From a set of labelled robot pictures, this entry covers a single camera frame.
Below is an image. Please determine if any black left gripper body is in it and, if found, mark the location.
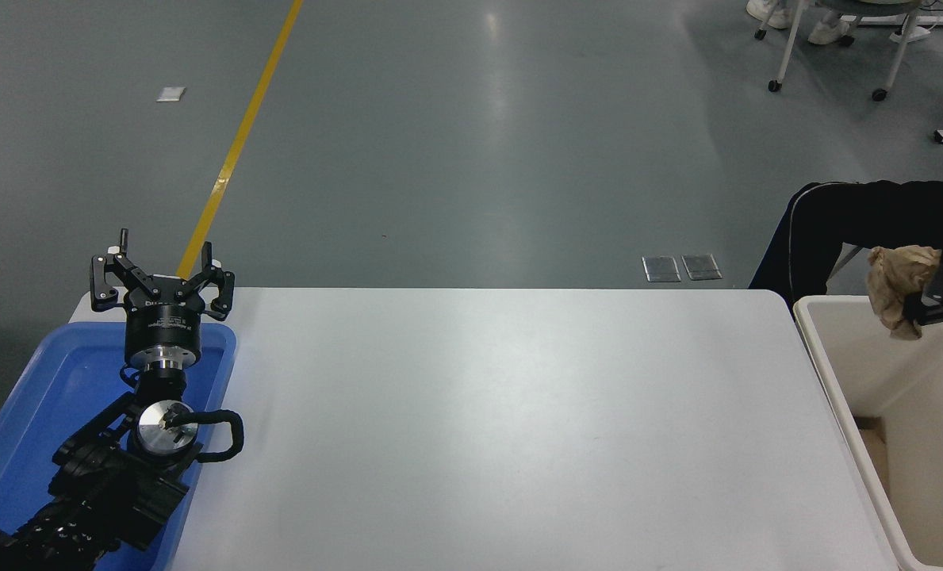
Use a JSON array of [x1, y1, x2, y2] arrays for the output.
[[125, 277, 204, 364]]

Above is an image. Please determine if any tan paper ball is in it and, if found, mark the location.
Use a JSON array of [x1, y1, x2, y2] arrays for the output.
[[868, 245, 942, 341]]

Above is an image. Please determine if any large pale plastic bin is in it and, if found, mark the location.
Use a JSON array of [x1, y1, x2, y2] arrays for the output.
[[793, 295, 943, 571]]

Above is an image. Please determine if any blue plastic tray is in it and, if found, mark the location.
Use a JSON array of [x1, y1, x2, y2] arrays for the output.
[[0, 321, 238, 571]]

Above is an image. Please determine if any person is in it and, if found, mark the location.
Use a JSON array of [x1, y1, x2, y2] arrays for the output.
[[749, 180, 943, 307]]

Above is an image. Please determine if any brown cardboard sheet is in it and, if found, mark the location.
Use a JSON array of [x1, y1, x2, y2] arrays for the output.
[[856, 416, 894, 496]]

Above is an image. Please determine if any silver floor outlet plate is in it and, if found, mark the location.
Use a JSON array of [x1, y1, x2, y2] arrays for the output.
[[642, 255, 682, 283], [682, 253, 723, 281]]

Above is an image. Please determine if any long white power strip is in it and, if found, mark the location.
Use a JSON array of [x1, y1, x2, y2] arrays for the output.
[[840, 14, 943, 30]]

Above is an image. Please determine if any person's foot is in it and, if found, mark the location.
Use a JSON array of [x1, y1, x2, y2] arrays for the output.
[[746, 0, 794, 30], [806, 16, 851, 46]]

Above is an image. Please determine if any white wheeled chair frame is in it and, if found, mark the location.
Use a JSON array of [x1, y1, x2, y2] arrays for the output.
[[755, 0, 926, 102]]

